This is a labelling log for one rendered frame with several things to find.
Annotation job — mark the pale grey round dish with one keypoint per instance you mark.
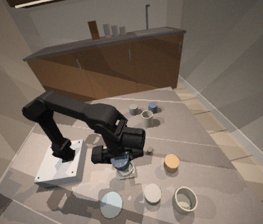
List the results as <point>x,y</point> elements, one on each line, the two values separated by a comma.
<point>111,205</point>

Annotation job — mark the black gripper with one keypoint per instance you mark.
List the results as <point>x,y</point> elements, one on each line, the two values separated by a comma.
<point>100,155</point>

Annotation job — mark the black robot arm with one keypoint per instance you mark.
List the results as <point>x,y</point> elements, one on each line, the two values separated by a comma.
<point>100,117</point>

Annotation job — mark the tan cylinder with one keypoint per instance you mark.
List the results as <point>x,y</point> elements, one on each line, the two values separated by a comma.
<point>171,163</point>

